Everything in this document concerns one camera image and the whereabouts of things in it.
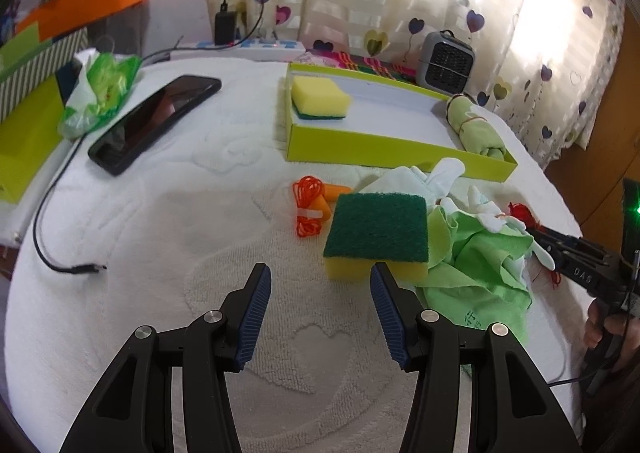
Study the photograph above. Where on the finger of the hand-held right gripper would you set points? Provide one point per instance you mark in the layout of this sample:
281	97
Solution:
565	242

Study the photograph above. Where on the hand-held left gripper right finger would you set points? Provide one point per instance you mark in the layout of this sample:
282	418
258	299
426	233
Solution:
387	313

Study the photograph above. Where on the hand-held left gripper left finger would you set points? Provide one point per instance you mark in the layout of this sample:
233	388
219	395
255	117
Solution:
255	313

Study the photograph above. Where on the yellow sponge with green scourer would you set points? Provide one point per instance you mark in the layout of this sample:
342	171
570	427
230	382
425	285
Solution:
377	228

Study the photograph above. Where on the light green cloth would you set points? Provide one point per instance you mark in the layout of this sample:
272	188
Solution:
475	273
475	125

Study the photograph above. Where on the lime green cardboard box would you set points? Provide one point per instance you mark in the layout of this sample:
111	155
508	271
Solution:
380	148

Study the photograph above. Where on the person's right hand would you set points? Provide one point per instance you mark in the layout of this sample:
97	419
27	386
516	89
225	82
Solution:
597	328

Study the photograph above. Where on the rolled light green cloth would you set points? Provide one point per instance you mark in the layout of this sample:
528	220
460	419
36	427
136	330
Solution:
475	125

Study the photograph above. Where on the small grey fan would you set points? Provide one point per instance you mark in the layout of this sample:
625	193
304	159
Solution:
445	63

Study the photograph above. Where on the black smartphone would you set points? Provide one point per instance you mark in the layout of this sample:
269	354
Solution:
150	120

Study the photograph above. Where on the heart print curtain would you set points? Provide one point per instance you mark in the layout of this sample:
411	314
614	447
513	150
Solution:
500	8

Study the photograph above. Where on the colourful striped cloth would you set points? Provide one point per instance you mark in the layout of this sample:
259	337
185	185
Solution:
375	67

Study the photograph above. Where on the pink printed plastic wrapper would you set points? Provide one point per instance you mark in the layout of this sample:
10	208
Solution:
315	58

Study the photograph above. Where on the white power strip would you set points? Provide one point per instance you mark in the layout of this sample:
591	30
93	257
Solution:
270	45

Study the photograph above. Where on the green tissue packet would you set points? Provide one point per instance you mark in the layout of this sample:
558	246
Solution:
100	88

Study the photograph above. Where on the lime green box lid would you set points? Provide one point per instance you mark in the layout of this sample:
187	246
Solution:
25	143

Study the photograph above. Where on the black charger adapter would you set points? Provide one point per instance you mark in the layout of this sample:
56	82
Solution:
225	27

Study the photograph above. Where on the striped box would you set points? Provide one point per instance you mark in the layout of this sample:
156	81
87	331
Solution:
35	63

